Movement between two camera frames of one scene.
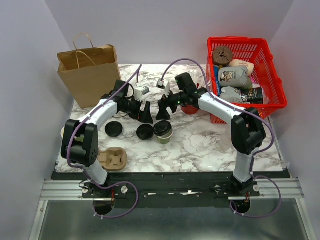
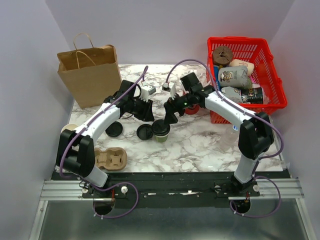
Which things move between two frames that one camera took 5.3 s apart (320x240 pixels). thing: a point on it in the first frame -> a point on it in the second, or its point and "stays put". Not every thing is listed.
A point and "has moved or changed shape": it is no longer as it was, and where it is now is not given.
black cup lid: x=162 y=128 stays put
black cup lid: x=144 y=131 stays put
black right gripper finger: x=162 y=113 -> x=170 y=117
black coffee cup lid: x=113 y=128 stays put
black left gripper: x=145 y=116 stays put
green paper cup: x=165 y=140 has moved or changed shape
